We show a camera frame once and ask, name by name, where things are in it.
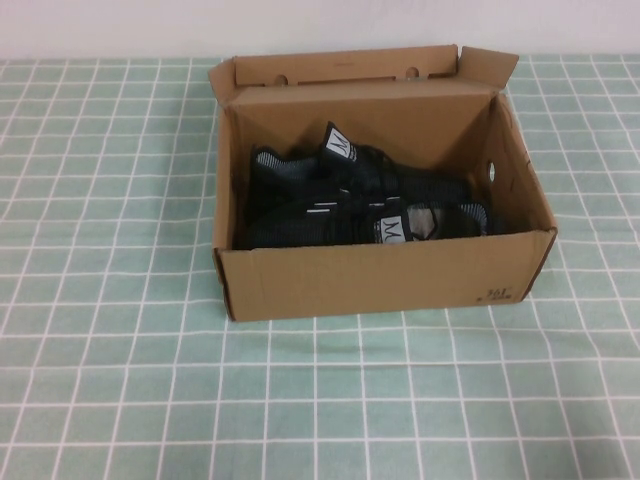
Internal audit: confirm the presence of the brown cardboard shoe box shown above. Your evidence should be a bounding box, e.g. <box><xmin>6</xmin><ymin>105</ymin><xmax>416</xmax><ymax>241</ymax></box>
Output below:
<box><xmin>207</xmin><ymin>43</ymin><xmax>559</xmax><ymax>322</ymax></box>

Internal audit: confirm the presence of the green checkered tablecloth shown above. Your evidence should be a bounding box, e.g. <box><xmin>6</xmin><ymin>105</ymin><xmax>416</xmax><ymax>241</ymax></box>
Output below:
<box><xmin>0</xmin><ymin>49</ymin><xmax>640</xmax><ymax>480</ymax></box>

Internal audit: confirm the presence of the black sneaker white tongue label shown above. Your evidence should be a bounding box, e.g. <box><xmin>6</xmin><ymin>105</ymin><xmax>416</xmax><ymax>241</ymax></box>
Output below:
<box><xmin>248</xmin><ymin>121</ymin><xmax>474</xmax><ymax>221</ymax></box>
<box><xmin>234</xmin><ymin>195</ymin><xmax>494</xmax><ymax>250</ymax></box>

